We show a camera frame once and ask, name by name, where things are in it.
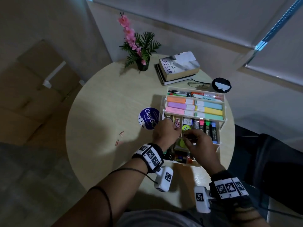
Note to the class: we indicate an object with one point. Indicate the person's left hand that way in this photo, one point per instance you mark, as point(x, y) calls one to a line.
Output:
point(165, 133)

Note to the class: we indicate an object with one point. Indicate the brown cardboard boxes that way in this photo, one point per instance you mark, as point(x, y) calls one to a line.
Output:
point(28, 96)

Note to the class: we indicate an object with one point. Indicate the black marker-tag left wristband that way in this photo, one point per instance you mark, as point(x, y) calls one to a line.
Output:
point(150, 157)

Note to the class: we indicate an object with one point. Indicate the row of pastel highlighters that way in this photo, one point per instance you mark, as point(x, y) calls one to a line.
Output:
point(189, 108)

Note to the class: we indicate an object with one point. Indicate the red and white marker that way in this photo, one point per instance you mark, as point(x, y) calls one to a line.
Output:
point(203, 94)

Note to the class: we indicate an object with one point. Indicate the blue round sticker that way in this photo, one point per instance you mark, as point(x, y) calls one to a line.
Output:
point(148, 117)

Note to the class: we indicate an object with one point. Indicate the person's left fingers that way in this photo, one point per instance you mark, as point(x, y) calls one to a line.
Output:
point(174, 130)

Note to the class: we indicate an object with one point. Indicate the person's right forearm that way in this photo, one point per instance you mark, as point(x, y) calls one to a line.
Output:
point(241, 210)

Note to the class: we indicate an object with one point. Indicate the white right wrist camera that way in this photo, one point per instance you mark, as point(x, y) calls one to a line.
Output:
point(201, 199)

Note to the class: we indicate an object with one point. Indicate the green-capped black marker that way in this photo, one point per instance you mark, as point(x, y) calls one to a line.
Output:
point(207, 127)

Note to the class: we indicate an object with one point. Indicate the person's left forearm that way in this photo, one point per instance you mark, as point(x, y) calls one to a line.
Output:
point(113, 196)

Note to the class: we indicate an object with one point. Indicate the black marker-tag wristband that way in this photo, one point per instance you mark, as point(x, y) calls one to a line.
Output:
point(228, 186)
point(150, 157)

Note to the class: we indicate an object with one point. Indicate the pink-capped black marker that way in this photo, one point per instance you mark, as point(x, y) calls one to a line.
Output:
point(201, 125)

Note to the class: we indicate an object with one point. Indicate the white teal pen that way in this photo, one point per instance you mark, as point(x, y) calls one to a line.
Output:
point(208, 98)

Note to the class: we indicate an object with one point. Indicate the yellow-green round sticky pad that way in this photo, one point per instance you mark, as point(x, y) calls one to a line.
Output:
point(182, 143)

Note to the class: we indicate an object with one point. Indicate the thin-framed eyeglasses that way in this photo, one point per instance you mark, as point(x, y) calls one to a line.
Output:
point(201, 85)

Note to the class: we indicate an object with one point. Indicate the person's grey shirt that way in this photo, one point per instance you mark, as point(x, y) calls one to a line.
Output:
point(153, 218)

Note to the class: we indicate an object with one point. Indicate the small white printed box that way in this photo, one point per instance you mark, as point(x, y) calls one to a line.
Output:
point(187, 121)

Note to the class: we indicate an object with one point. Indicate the green round sticky notes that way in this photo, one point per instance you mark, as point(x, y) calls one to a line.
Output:
point(186, 127)

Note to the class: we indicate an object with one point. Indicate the pink artificial flower plant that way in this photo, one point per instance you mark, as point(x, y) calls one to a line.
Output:
point(138, 48)

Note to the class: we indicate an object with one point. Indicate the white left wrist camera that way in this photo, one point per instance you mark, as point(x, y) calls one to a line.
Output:
point(163, 179)

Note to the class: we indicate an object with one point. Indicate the white tiered organizer box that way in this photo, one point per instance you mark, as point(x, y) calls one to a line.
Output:
point(220, 115)

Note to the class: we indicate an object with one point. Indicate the pile of binder clips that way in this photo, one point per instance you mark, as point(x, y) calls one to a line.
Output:
point(178, 158)

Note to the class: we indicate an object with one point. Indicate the black round lid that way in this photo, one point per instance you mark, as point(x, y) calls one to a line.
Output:
point(221, 85)

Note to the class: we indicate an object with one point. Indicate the person's right thumb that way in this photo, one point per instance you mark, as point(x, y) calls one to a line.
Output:
point(189, 143)

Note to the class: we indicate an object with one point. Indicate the grey paperback book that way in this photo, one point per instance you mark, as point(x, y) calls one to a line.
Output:
point(180, 67)

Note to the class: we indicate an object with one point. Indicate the black marker-tag right wristband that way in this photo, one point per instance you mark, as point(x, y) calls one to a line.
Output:
point(228, 186)

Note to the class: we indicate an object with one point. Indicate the person's right hand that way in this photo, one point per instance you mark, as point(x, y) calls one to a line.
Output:
point(203, 148)

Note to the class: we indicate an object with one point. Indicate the black chair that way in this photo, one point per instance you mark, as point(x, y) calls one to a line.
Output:
point(274, 167)

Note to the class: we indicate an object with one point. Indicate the grey roller blind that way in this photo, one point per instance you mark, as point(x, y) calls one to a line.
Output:
point(189, 18)
point(281, 56)

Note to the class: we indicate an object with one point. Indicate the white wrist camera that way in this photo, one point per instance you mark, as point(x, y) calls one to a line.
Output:
point(163, 179)
point(201, 199)

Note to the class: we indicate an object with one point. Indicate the black pen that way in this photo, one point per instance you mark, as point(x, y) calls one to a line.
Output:
point(178, 91)

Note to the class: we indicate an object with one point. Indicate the black-spined white book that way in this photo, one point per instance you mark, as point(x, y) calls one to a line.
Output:
point(165, 80)

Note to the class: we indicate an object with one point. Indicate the green pen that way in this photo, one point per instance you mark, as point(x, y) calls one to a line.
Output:
point(176, 94)

